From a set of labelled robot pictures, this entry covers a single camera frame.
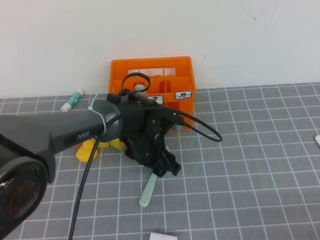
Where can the white paper sheet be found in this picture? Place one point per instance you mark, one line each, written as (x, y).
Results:
(162, 236)

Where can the yellow rubber duck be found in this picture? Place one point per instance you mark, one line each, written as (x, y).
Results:
(83, 154)

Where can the grey plastic fork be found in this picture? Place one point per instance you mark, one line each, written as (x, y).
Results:
(140, 88)

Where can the mint green plastic spoon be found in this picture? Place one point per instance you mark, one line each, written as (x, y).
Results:
(147, 192)

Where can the white label with fork character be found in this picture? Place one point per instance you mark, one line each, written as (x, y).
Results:
(157, 100)

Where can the grey checkered table mat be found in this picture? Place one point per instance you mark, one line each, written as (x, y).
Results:
(250, 175)

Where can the white and green glue stick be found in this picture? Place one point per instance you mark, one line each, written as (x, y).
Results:
(72, 101)

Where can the small white object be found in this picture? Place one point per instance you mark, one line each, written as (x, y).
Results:
(318, 140)

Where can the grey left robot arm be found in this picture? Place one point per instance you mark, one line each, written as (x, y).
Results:
(50, 130)

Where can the white label with knife character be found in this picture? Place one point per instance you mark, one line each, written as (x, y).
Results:
(183, 95)

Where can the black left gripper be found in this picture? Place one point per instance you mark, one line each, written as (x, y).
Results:
(140, 140)

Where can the orange plastic cutlery holder crate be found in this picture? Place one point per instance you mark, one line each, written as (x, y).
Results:
(186, 106)

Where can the white zip tie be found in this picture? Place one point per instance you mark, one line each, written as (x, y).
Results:
(101, 120)

